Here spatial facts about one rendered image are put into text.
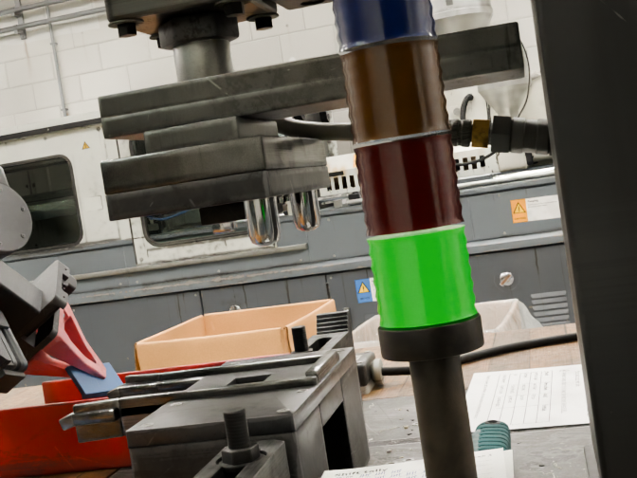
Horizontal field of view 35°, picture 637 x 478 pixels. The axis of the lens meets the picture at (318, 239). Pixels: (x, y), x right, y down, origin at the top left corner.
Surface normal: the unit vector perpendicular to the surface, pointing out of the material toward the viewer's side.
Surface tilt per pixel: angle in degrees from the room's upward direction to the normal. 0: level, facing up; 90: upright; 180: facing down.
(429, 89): 104
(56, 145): 90
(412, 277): 76
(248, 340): 89
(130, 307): 90
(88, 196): 90
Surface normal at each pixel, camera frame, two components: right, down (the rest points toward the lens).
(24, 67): -0.26, 0.09
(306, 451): 0.97, -0.14
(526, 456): -0.15, -0.99
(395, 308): -0.72, -0.10
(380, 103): -0.41, -0.14
